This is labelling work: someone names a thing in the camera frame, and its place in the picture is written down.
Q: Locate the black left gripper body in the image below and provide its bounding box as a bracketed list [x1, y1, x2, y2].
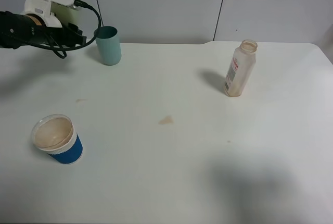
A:
[31, 26, 65, 46]

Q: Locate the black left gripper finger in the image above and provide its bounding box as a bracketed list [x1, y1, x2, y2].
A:
[67, 22, 83, 35]
[61, 32, 86, 47]

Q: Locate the teal plastic cup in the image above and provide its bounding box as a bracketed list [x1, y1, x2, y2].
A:
[95, 26, 122, 66]

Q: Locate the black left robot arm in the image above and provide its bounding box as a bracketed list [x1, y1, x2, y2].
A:
[1, 11, 86, 49]

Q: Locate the light green plastic cup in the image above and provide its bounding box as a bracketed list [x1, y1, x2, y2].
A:
[51, 3, 80, 26]

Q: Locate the blue sleeved paper cup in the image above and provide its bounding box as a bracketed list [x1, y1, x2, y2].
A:
[31, 114, 83, 164]

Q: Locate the black left camera cable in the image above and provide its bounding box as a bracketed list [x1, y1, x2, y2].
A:
[25, 0, 103, 59]

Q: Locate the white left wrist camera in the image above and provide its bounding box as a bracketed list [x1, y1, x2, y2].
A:
[22, 0, 81, 28]

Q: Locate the clear plastic drink bottle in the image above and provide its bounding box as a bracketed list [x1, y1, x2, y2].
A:
[224, 39, 258, 97]

